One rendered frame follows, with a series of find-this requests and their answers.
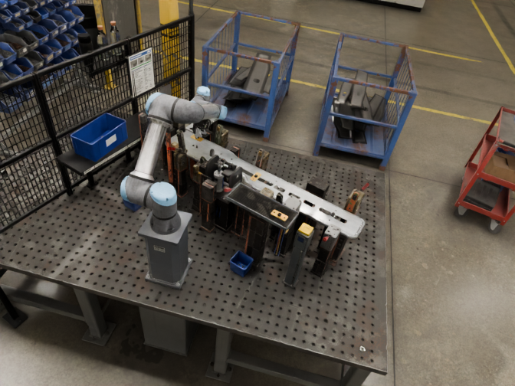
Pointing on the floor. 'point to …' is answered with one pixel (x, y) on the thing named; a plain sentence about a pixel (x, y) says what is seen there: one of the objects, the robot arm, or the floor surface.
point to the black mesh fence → (14, 318)
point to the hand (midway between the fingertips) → (197, 135)
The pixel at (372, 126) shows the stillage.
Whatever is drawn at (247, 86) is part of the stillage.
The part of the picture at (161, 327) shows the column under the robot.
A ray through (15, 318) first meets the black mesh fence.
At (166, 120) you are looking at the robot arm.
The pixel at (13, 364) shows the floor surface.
